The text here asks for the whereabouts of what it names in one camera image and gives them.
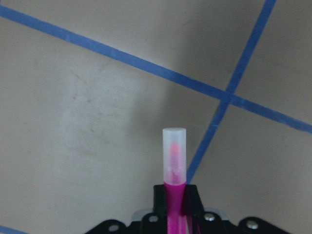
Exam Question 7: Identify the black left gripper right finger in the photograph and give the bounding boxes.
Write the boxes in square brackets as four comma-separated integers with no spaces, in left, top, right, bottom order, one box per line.
[182,184,204,234]

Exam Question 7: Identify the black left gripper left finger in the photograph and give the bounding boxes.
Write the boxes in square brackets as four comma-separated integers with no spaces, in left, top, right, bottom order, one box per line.
[153,184,168,234]

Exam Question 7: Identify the pink highlighter pen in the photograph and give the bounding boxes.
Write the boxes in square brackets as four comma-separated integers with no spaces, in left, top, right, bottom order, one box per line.
[162,128,187,234]

